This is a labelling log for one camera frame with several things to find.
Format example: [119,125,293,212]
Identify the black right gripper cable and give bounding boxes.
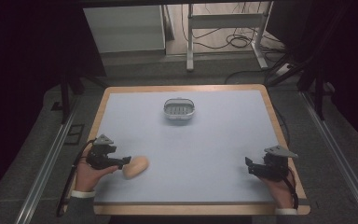
[279,166,300,211]

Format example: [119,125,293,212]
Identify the person's left hand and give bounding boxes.
[74,148,119,193]

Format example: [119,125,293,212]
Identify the dark curtain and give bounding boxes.
[0,0,107,206]
[266,0,358,153]

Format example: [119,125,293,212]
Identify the tan bread roll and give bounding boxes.
[121,155,150,180]

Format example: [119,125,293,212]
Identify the grey metal desk frame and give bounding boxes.
[186,1,275,73]

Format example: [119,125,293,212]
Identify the light blue table mat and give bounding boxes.
[93,90,289,205]

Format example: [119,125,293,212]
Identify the aluminium floor rail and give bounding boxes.
[14,98,82,224]
[299,91,358,224]

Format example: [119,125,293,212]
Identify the black floor cables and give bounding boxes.
[180,2,293,86]

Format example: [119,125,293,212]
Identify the person's right hand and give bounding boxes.
[258,169,296,210]

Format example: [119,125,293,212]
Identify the white cabinet panel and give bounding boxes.
[82,4,167,54]

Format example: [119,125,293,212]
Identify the black metal stand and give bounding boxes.
[51,62,110,125]
[268,46,337,121]

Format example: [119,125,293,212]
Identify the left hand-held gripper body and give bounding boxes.
[86,133,122,171]

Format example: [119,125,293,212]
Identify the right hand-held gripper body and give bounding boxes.
[260,145,299,183]

